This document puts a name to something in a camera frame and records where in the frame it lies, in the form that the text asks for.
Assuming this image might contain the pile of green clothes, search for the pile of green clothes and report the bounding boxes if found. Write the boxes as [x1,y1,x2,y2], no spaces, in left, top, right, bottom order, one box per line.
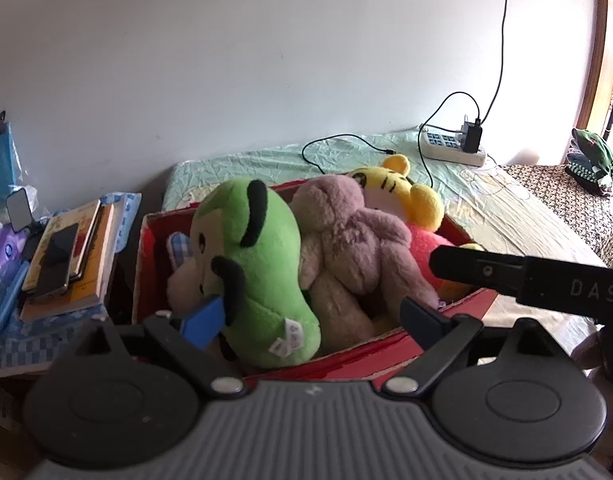
[565,127,613,196]

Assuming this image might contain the blue checked cloth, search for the blue checked cloth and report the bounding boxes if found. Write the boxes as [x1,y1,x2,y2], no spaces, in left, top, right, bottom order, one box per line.
[0,191,142,377]

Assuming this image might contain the power strip cord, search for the power strip cord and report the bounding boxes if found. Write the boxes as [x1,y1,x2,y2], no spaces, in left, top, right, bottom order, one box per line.
[479,0,512,126]

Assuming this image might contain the small standing mirror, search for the small standing mirror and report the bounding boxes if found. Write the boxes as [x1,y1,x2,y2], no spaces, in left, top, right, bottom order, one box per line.
[6,187,35,233]

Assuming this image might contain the green plush toy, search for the green plush toy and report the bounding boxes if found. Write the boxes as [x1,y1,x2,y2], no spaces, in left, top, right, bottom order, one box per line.
[190,180,321,368]

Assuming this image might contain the thin illustrated book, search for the thin illustrated book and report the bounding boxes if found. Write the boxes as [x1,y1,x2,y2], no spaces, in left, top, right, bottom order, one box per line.
[21,200,103,295]

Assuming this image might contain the red cardboard box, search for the red cardboard box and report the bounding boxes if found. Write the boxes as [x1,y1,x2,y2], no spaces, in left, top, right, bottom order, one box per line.
[131,180,498,382]

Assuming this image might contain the white power strip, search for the white power strip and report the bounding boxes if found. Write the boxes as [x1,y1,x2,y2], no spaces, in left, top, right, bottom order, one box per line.
[419,130,487,167]

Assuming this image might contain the green cartoon bedsheet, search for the green cartoon bedsheet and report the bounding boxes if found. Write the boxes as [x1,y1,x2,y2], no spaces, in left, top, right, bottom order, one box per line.
[161,130,607,341]

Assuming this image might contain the white plush rabbit checked ears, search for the white plush rabbit checked ears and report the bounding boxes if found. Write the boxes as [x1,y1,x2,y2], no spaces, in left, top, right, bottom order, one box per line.
[165,232,210,313]

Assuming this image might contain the person's right hand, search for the person's right hand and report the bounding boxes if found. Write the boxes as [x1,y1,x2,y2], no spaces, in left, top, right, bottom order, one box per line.
[571,327,613,401]

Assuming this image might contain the purple packet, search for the purple packet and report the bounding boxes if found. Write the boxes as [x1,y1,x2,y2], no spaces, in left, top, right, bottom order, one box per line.
[0,232,28,282]

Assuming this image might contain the black charging cable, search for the black charging cable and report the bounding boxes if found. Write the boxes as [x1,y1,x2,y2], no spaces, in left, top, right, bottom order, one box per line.
[301,91,482,188]

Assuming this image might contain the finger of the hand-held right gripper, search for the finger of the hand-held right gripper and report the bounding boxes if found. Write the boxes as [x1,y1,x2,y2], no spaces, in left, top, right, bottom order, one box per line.
[429,245,528,301]

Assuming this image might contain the black charger adapter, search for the black charger adapter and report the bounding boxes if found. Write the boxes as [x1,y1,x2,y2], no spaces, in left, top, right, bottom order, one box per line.
[461,119,483,154]

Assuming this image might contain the yellow plush tiger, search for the yellow plush tiger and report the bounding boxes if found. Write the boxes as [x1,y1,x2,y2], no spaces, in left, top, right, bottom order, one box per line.
[347,154,483,301]

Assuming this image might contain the dark smartphone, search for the dark smartphone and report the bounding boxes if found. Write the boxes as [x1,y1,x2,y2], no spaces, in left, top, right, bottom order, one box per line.
[33,222,80,299]

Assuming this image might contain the wooden door frame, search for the wooden door frame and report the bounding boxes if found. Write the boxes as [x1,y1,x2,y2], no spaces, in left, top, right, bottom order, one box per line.
[577,0,613,136]

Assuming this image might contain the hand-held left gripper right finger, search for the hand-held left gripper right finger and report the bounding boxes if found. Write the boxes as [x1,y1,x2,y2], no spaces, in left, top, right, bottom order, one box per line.
[385,297,572,395]

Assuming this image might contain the pink plush bunny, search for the pink plush bunny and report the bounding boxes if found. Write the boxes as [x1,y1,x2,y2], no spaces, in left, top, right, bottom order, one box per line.
[290,175,441,356]

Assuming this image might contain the black floral patterned mattress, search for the black floral patterned mattress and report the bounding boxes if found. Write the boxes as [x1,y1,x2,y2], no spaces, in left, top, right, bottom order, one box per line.
[497,162,613,267]

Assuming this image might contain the stack of books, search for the stack of books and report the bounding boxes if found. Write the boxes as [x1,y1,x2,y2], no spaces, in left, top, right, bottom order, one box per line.
[19,204,118,323]

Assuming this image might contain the blue pen case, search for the blue pen case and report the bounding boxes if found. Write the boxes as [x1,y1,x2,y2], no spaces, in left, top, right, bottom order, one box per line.
[0,260,31,332]

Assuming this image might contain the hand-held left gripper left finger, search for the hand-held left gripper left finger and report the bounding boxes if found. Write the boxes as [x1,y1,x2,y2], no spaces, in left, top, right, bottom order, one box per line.
[76,294,247,396]

